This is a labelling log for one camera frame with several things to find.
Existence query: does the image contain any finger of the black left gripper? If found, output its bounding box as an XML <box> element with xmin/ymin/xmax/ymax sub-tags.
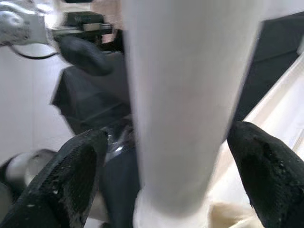
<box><xmin>58</xmin><ymin>37</ymin><xmax>115</xmax><ymax>77</ymax></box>
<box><xmin>113</xmin><ymin>28</ymin><xmax>125</xmax><ymax>52</ymax></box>

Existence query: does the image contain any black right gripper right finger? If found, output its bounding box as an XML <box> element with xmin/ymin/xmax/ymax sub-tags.
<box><xmin>227</xmin><ymin>121</ymin><xmax>304</xmax><ymax>228</ymax></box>

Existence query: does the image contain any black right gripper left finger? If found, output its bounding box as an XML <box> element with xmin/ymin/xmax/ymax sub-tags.
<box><xmin>0</xmin><ymin>129</ymin><xmax>108</xmax><ymax>228</ymax></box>

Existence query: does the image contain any white plastic table leg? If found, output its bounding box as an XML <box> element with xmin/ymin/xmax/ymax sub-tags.
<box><xmin>122</xmin><ymin>0</ymin><xmax>268</xmax><ymax>214</ymax></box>

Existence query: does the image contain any black tablecloth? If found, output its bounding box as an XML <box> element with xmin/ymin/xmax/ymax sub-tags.
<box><xmin>49</xmin><ymin>11</ymin><xmax>304</xmax><ymax>228</ymax></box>

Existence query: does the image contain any white plastic table top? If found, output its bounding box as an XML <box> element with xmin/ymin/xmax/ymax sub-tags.
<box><xmin>133</xmin><ymin>57</ymin><xmax>304</xmax><ymax>228</ymax></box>

